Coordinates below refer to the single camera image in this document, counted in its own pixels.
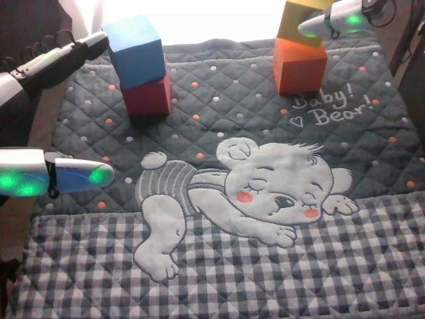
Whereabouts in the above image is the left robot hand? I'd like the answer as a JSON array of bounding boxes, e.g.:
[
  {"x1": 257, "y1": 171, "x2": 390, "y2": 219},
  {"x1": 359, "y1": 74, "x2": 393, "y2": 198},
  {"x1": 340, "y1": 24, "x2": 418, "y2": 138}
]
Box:
[{"x1": 0, "y1": 31, "x2": 116, "y2": 197}]

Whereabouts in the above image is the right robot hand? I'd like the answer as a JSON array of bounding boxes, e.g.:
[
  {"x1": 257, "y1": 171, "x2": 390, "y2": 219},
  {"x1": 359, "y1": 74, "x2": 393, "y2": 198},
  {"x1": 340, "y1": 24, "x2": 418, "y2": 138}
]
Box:
[{"x1": 297, "y1": 0, "x2": 373, "y2": 40}]

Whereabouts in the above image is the yellow cube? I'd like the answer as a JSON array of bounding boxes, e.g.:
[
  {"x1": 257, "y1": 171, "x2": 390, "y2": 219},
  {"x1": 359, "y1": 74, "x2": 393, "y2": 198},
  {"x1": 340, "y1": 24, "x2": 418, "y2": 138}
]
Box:
[{"x1": 276, "y1": 0, "x2": 333, "y2": 49}]

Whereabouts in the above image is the light blue cube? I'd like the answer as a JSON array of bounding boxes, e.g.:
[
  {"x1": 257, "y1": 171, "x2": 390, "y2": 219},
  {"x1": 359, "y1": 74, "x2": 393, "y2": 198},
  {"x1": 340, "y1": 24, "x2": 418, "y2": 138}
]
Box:
[{"x1": 101, "y1": 15, "x2": 167, "y2": 90}]

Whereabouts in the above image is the orange cube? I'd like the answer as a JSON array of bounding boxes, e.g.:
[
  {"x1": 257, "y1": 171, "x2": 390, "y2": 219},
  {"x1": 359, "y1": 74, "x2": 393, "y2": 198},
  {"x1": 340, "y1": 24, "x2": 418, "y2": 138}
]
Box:
[{"x1": 272, "y1": 36, "x2": 329, "y2": 96}]

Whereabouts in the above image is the red cube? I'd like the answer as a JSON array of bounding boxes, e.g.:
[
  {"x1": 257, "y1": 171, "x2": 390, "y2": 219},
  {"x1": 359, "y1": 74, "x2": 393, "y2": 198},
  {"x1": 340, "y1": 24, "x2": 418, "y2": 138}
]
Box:
[{"x1": 119, "y1": 56, "x2": 173, "y2": 118}]

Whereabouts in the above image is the grey quilt with bear print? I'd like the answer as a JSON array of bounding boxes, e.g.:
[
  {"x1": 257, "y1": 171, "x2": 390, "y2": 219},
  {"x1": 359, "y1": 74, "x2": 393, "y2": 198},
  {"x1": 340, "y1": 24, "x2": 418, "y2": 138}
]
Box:
[{"x1": 13, "y1": 38, "x2": 425, "y2": 319}]

